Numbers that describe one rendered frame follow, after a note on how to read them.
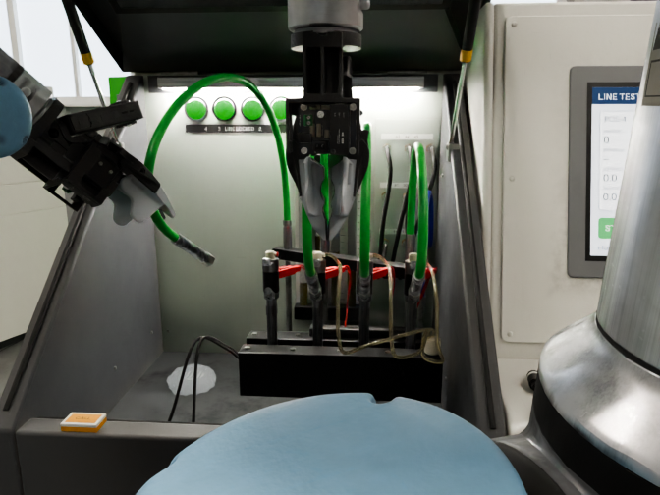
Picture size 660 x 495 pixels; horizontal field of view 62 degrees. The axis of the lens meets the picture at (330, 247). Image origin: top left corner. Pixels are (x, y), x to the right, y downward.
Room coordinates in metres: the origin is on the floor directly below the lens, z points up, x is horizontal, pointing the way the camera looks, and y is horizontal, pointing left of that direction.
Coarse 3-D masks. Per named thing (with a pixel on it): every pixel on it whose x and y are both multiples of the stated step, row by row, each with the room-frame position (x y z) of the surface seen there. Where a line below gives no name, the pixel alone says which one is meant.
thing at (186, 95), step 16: (208, 80) 0.89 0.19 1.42; (224, 80) 0.93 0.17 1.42; (240, 80) 0.97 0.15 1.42; (256, 96) 1.02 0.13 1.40; (176, 112) 0.82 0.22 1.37; (272, 112) 1.05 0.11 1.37; (160, 128) 0.80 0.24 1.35; (272, 128) 1.07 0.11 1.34; (144, 160) 0.78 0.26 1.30; (288, 192) 1.10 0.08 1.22; (288, 208) 1.10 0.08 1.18; (160, 224) 0.78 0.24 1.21; (288, 224) 1.10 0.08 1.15; (176, 240) 0.81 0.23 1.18
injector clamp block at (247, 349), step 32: (256, 352) 0.86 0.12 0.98; (288, 352) 0.86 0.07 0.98; (320, 352) 0.86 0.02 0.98; (384, 352) 0.86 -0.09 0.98; (256, 384) 0.86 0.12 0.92; (288, 384) 0.86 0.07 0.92; (320, 384) 0.85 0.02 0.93; (352, 384) 0.85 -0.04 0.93; (384, 384) 0.85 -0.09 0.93; (416, 384) 0.84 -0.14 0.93
